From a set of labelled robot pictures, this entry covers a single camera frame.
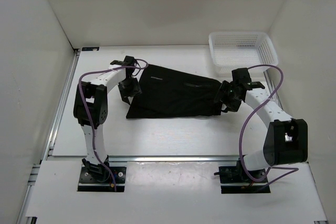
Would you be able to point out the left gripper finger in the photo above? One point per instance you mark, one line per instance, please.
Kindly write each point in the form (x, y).
(125, 96)
(135, 87)

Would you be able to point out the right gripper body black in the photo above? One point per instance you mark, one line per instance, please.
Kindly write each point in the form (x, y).
(230, 93)

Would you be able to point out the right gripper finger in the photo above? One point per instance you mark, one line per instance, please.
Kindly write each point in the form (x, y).
(231, 107)
(221, 94)

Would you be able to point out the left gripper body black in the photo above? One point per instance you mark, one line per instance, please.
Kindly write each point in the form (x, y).
(126, 86)

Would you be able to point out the black shorts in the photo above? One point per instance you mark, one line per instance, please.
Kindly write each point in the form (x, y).
(168, 93)

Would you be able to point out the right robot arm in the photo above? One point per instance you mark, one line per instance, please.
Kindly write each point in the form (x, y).
(286, 141)

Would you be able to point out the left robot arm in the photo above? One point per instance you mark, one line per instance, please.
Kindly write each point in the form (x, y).
(91, 111)

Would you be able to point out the white plastic mesh basket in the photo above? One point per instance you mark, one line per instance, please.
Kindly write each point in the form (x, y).
(241, 49)

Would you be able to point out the small dark label sticker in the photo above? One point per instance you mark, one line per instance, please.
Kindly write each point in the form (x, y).
(90, 48)

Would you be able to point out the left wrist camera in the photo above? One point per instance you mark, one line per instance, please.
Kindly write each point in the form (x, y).
(128, 61)

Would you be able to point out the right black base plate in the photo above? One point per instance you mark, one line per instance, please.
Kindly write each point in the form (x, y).
(233, 180)

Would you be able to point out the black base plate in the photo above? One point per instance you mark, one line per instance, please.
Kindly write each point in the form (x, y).
(88, 182)
(233, 180)

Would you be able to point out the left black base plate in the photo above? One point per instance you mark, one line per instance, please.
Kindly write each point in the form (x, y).
(88, 182)

